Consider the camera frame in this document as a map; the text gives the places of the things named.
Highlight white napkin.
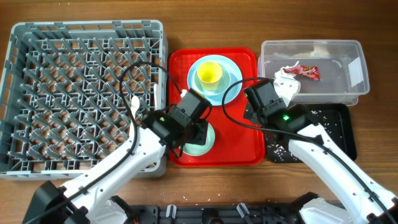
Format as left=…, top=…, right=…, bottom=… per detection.
left=274, top=61, right=301, bottom=106

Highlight mint green bowl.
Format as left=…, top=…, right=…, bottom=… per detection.
left=183, top=123, right=215, bottom=156

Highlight white plastic fork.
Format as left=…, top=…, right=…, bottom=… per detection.
left=153, top=84, right=159, bottom=110

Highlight rice and nut leftovers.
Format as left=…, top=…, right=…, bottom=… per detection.
left=267, top=108, right=346, bottom=158

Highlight red candy wrapper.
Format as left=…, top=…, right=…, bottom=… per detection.
left=283, top=65, right=320, bottom=81

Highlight white plastic spoon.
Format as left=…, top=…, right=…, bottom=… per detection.
left=130, top=96, right=141, bottom=119

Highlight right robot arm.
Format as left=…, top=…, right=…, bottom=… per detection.
left=244, top=78, right=397, bottom=223

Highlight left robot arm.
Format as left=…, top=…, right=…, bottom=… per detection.
left=23, top=89, right=212, bottom=223

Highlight grey dishwasher rack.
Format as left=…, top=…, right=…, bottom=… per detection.
left=1, top=20, right=168, bottom=180

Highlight light blue plate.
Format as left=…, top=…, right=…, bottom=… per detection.
left=187, top=54, right=243, bottom=106

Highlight yellow plastic cup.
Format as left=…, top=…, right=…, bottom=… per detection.
left=197, top=61, right=223, bottom=91

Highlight small teal saucer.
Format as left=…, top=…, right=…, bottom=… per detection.
left=192, top=68, right=231, bottom=96

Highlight black plastic tray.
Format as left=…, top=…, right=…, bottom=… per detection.
left=264, top=103, right=358, bottom=164

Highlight clear plastic bin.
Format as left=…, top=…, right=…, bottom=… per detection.
left=257, top=39, right=370, bottom=106

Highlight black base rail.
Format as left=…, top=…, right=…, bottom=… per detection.
left=130, top=203, right=300, bottom=224

